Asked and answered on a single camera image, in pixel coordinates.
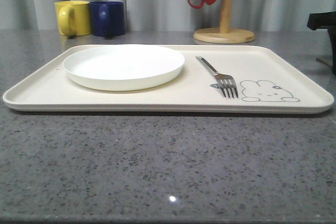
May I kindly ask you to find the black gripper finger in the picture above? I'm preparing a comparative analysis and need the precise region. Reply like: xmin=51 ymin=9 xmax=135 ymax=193
xmin=307 ymin=12 xmax=335 ymax=75

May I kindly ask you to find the silver metal fork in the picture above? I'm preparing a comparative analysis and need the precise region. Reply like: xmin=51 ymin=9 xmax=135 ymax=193
xmin=195 ymin=56 xmax=239 ymax=99

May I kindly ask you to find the white round plate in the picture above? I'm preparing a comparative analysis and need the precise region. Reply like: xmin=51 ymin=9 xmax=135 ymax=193
xmin=62 ymin=44 xmax=185 ymax=91

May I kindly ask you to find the wooden mug tree stand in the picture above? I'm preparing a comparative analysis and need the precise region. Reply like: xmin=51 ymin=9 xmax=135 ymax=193
xmin=193 ymin=0 xmax=255 ymax=44

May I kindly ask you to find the cream rabbit serving tray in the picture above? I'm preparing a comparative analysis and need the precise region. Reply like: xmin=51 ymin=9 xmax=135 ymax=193
xmin=3 ymin=45 xmax=334 ymax=114

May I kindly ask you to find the dark blue mug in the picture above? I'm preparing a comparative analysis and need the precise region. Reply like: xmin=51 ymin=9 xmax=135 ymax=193
xmin=89 ymin=1 xmax=125 ymax=37

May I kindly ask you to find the yellow mug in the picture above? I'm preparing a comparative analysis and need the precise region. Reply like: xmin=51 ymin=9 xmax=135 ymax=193
xmin=55 ymin=1 xmax=91 ymax=37

